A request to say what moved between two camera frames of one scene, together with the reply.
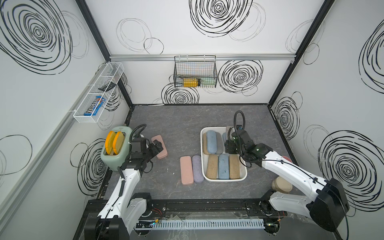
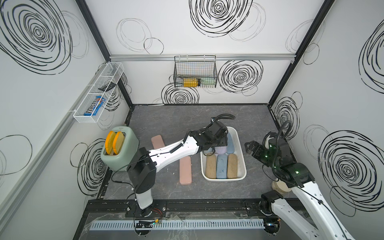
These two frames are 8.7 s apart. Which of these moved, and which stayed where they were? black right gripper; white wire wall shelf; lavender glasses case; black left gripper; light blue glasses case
Moved: black right gripper; black left gripper; lavender glasses case
Stayed: white wire wall shelf; light blue glasses case
